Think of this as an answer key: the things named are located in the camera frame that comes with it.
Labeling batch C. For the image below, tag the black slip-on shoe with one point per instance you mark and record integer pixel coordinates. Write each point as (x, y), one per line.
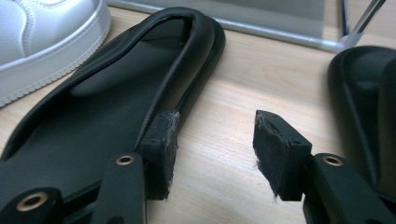
(93, 124)
(358, 93)

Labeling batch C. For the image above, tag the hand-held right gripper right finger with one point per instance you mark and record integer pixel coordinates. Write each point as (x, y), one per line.
(280, 155)

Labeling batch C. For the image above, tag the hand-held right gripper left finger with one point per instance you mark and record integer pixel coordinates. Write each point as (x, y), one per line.
(158, 149)

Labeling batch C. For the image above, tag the white lace-up sneaker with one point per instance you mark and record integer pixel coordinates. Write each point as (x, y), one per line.
(46, 37)

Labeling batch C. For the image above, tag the metal shoe rack grey shelves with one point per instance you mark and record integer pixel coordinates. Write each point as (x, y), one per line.
(249, 9)

